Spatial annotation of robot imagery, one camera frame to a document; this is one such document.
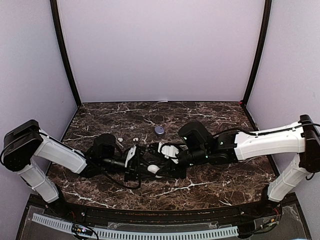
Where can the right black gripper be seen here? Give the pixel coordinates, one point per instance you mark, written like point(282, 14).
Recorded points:
point(175, 172)

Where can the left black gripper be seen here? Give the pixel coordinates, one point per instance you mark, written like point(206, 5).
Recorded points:
point(133, 170)

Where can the white earbud charging case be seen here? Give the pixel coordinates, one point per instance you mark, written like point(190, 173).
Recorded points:
point(154, 169)

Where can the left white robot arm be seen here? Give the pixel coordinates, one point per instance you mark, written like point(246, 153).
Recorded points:
point(28, 140)

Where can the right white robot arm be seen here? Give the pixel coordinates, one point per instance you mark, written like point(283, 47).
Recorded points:
point(233, 145)

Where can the purple round charging case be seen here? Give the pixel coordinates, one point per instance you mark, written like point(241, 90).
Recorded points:
point(159, 130)

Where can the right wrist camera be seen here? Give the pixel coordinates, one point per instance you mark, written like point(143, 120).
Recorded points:
point(170, 152)

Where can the white slotted cable duct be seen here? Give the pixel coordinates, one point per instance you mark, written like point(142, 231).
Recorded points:
point(98, 233)

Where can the left black frame post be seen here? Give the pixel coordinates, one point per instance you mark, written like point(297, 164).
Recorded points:
point(63, 52)

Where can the black frame post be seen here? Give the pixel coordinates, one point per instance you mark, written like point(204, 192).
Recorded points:
point(63, 52)
point(258, 53)

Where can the right black frame post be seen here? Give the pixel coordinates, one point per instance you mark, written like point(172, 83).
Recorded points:
point(258, 53)

